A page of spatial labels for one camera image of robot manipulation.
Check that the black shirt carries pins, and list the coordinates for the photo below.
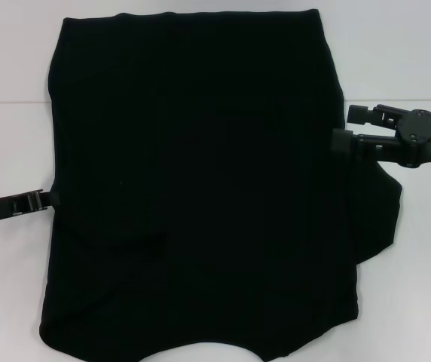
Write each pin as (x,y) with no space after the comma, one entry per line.
(200,151)

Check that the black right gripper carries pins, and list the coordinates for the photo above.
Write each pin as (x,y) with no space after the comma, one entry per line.
(430,139)

